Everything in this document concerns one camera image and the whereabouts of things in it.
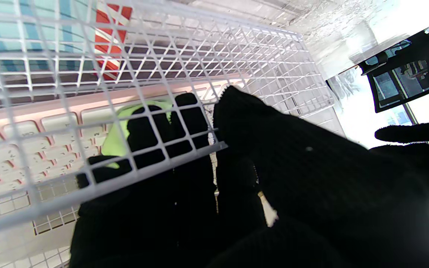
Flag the teal striped mouse pad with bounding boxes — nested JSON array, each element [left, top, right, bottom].
[[0, 0, 133, 81]]

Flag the pink keyboard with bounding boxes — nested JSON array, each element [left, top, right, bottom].
[[0, 80, 253, 202]]

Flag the black framed screen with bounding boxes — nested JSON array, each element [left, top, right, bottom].
[[359, 22, 429, 114]]

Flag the green computer mouse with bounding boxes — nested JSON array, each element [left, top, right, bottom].
[[101, 100, 174, 170]]

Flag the white wire drawer basket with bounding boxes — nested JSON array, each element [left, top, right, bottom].
[[0, 0, 335, 268]]

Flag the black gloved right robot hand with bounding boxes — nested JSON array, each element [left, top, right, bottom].
[[69, 85, 429, 268]]

